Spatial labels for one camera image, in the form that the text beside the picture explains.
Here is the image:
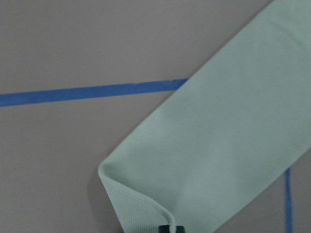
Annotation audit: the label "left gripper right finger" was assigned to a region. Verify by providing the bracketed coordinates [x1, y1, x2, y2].
[175, 226, 185, 233]

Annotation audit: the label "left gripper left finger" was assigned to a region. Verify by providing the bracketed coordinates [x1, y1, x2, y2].
[158, 225, 170, 233]

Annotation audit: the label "olive green t-shirt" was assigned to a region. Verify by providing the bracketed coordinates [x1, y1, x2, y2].
[98, 0, 311, 233]

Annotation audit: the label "brown paper table cover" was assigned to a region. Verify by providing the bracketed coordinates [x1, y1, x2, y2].
[0, 0, 311, 233]

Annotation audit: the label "blue tape grid lines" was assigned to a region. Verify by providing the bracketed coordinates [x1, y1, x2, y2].
[0, 78, 292, 233]

